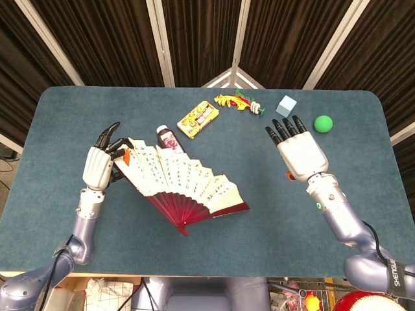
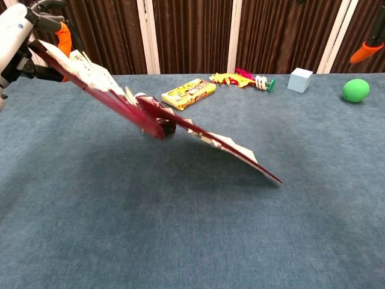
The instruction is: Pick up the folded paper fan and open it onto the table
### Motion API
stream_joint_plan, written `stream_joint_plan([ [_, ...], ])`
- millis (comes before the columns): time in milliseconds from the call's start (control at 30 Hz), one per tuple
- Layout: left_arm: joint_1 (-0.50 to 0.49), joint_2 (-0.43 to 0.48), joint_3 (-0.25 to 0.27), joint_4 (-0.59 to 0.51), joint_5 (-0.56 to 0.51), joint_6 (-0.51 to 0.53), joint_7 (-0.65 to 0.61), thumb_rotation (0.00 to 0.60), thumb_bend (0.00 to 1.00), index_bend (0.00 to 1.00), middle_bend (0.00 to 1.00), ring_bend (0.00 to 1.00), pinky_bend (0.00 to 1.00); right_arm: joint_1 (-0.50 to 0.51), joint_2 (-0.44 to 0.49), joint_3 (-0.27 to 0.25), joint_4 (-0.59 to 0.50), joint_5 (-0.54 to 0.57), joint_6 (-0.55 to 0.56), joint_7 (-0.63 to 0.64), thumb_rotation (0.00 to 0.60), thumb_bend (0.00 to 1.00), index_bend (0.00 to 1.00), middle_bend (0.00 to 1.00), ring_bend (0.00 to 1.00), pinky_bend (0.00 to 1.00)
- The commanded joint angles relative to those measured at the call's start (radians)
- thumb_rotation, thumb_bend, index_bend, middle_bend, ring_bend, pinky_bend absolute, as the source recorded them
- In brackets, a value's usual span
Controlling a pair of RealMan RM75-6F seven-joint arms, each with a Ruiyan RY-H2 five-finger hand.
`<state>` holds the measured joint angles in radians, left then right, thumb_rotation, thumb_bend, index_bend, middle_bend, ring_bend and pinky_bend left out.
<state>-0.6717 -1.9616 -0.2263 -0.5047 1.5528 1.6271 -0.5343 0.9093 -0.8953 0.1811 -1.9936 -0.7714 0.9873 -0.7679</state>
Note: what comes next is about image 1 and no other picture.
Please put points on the right robot hand orange thumbtip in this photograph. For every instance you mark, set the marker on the right robot hand orange thumbtip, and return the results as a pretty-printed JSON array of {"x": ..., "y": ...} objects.
[{"x": 303, "y": 155}]

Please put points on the dark brown curtain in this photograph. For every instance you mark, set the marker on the dark brown curtain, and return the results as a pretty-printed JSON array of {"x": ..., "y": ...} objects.
[{"x": 113, "y": 42}]

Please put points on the white checked cloth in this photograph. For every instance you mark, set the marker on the white checked cloth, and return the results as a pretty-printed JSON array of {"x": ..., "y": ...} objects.
[{"x": 107, "y": 296}]

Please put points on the light blue cube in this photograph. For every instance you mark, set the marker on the light blue cube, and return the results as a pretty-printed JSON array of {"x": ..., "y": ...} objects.
[{"x": 286, "y": 106}]

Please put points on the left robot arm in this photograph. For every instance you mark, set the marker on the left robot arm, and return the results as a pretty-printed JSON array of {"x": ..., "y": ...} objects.
[{"x": 84, "y": 226}]

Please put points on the red and white drum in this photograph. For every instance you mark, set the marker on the red and white drum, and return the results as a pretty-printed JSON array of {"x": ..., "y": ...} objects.
[{"x": 360, "y": 301}]

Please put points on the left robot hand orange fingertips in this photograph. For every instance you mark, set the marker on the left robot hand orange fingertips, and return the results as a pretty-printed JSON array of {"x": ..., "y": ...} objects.
[{"x": 95, "y": 165}]

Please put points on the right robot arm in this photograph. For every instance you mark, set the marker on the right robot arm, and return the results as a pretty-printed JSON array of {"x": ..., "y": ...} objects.
[{"x": 343, "y": 220}]

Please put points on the colourful feather shuttlecock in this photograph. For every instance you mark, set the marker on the colourful feather shuttlecock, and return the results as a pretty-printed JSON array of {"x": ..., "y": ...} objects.
[{"x": 238, "y": 102}]

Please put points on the brown cardboard box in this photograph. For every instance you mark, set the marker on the brown cardboard box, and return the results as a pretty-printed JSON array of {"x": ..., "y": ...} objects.
[{"x": 73, "y": 283}]

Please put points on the blue-grey robot torso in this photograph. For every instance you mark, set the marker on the blue-grey robot torso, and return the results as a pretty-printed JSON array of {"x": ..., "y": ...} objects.
[{"x": 201, "y": 294}]

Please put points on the teal table mat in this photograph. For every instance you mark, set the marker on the teal table mat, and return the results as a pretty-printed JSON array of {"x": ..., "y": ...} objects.
[{"x": 259, "y": 226}]

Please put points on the dark red juice bottle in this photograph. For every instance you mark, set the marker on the dark red juice bottle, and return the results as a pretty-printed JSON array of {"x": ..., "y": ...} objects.
[{"x": 168, "y": 139}]

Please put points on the green ball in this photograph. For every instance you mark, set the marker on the green ball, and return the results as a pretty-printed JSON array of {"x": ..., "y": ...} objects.
[{"x": 323, "y": 124}]

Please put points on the red-ribbed white folding fan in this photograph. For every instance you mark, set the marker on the red-ribbed white folding fan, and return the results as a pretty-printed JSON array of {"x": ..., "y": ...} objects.
[{"x": 181, "y": 178}]

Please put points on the yellow snack box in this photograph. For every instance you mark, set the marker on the yellow snack box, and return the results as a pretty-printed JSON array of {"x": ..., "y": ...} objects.
[{"x": 197, "y": 119}]

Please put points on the white screen frame post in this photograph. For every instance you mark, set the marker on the white screen frame post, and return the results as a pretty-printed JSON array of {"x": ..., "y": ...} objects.
[
  {"x": 48, "y": 39},
  {"x": 161, "y": 42},
  {"x": 403, "y": 133},
  {"x": 9, "y": 143},
  {"x": 241, "y": 32},
  {"x": 336, "y": 42}
]

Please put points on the yellow rubber toy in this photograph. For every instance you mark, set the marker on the yellow rubber toy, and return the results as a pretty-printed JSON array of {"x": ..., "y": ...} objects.
[{"x": 312, "y": 301}]

